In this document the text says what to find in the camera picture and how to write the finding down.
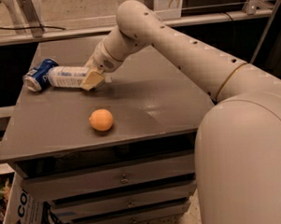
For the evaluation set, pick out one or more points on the white box in background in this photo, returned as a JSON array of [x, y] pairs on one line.
[[166, 4]]

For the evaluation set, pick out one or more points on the clear plastic bottle white label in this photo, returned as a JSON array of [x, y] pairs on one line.
[[67, 77]]

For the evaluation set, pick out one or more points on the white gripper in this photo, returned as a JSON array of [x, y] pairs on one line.
[[103, 60]]

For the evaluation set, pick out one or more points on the blue pepsi can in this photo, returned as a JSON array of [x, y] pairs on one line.
[[37, 78]]

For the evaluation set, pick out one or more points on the white cardboard box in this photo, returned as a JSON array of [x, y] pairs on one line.
[[22, 208]]

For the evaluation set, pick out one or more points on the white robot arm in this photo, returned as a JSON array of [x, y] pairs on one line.
[[238, 143]]

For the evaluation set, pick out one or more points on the metal frame rail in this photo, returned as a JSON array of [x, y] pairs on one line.
[[38, 20]]

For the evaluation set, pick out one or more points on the orange fruit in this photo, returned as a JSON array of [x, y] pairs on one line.
[[101, 120]]

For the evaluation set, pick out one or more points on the grey drawer cabinet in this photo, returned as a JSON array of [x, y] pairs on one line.
[[117, 154]]

